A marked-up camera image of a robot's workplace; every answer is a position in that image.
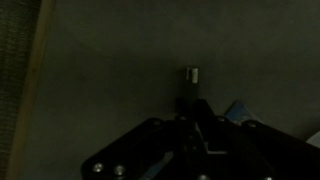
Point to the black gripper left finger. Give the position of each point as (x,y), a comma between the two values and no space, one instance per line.
(183,108)

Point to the dark metal spoon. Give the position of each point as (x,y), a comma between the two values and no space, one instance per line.
(192,78)

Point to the small blue sachet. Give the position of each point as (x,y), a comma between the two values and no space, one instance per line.
(238,113)

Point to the white round saucer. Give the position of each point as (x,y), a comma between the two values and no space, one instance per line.
(315,140)

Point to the dark grey patterned sofa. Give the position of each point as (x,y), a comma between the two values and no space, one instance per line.
(18,19)

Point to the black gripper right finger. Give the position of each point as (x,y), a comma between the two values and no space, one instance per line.
(203,111)

